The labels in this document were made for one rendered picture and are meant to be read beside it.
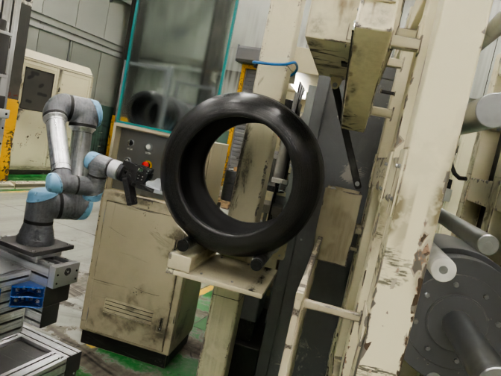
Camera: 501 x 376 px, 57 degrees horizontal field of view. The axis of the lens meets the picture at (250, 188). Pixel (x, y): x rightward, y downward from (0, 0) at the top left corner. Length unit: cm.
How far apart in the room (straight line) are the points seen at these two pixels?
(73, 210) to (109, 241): 59
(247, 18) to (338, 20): 1089
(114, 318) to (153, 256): 43
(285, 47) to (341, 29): 67
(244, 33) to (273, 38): 1013
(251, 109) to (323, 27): 40
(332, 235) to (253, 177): 41
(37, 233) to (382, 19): 155
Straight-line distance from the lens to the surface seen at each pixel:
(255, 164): 197
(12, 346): 242
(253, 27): 1209
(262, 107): 159
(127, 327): 274
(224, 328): 214
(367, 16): 127
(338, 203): 187
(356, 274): 193
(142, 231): 256
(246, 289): 167
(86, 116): 213
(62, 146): 197
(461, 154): 492
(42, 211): 208
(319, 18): 137
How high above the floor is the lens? 133
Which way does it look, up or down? 6 degrees down
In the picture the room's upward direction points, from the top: 12 degrees clockwise
